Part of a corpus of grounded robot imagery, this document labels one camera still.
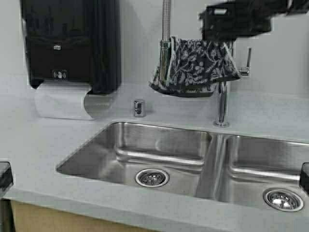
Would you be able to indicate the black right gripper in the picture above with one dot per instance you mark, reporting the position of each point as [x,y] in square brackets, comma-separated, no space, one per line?
[235,19]

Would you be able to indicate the black right robot base corner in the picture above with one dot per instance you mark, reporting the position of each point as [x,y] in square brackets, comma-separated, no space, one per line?
[304,177]

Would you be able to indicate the light wood base cabinet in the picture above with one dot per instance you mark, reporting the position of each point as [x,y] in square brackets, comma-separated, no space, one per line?
[21,217]

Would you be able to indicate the black left robot base corner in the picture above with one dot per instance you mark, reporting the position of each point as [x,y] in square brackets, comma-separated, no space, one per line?
[6,176]

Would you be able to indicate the chrome spring kitchen faucet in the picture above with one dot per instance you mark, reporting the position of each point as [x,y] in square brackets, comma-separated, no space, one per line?
[165,56]

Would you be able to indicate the black white floral cloth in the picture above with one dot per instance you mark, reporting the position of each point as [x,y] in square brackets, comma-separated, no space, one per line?
[195,68]

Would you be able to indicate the black paper towel dispenser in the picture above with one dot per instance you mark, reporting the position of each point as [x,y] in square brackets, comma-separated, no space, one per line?
[73,41]

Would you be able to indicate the white paper towel sheet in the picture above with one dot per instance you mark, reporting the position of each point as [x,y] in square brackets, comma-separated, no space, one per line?
[68,100]

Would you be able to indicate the small chrome countertop button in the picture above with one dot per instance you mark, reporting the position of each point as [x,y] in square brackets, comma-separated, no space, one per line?
[138,108]

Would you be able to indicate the stainless steel double sink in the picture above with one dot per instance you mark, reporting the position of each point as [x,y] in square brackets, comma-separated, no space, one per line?
[248,171]

